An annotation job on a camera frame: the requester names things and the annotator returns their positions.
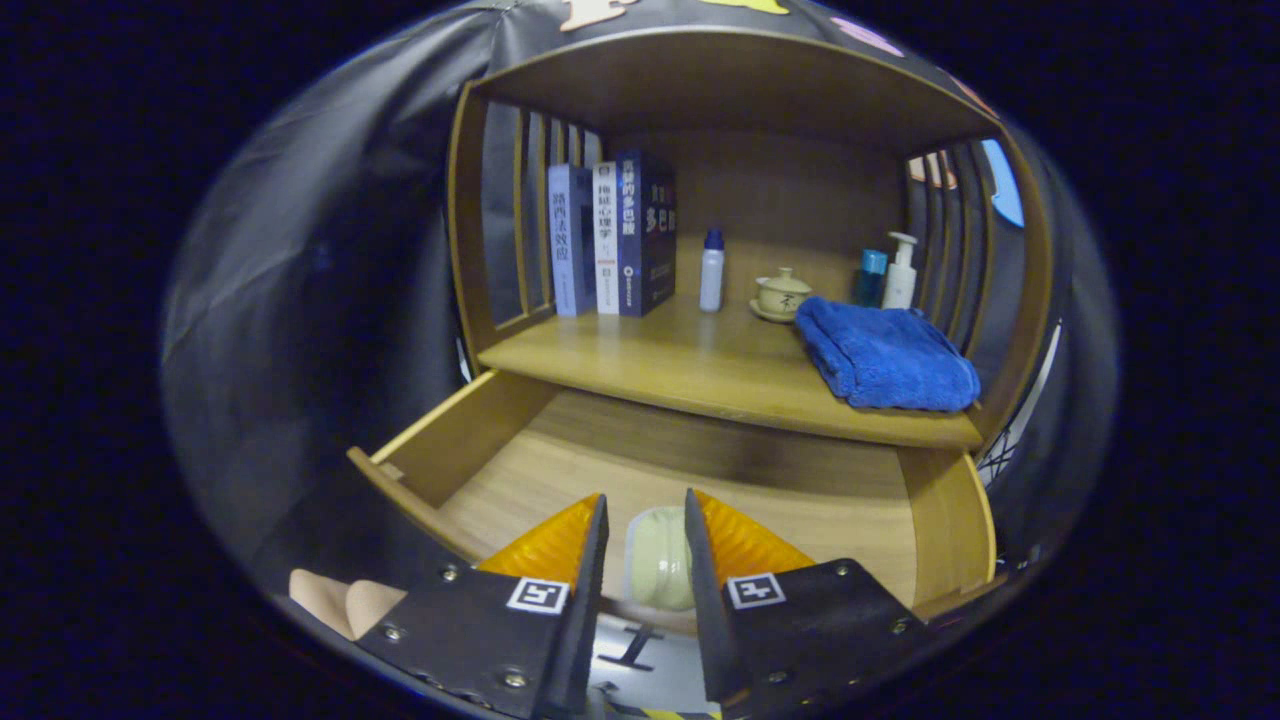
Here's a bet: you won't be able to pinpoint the beige lidded teacup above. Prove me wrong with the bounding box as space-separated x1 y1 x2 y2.
750 267 814 324

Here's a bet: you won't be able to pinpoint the teal bottle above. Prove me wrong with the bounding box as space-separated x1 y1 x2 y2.
853 249 889 309

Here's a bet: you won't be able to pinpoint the black backdrop cloth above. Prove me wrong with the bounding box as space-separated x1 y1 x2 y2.
160 0 1121 601

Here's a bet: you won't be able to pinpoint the wooden countertop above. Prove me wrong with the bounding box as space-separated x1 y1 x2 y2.
477 290 986 451

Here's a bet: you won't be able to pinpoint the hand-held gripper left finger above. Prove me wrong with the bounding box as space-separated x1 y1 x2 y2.
355 492 611 719

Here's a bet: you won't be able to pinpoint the white pump bottle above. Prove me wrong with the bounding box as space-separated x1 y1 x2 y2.
880 232 919 311

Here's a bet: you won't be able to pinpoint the dark blue book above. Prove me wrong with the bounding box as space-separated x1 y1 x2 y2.
615 150 678 318

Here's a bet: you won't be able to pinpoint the black tripod stand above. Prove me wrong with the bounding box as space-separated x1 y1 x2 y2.
975 320 1063 491

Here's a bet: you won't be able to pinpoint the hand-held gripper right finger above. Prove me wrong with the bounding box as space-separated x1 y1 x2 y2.
684 488 941 719

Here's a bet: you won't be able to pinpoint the pale green scrub brush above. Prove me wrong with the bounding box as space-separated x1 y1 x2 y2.
625 505 696 613

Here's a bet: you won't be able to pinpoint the small white bottle blue cap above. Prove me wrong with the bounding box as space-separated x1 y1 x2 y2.
698 228 726 313

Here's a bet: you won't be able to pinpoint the wooden drawer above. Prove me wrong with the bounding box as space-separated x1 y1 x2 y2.
345 368 998 641

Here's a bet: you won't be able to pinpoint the light blue book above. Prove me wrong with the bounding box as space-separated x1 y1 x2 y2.
547 163 598 318

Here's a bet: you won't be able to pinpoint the white book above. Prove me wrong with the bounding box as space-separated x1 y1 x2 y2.
592 160 623 316

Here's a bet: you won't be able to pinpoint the wooden cabinet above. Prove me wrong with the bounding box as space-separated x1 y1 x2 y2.
345 25 1056 641

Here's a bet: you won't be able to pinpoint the blue folded towel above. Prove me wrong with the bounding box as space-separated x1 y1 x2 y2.
795 296 983 413

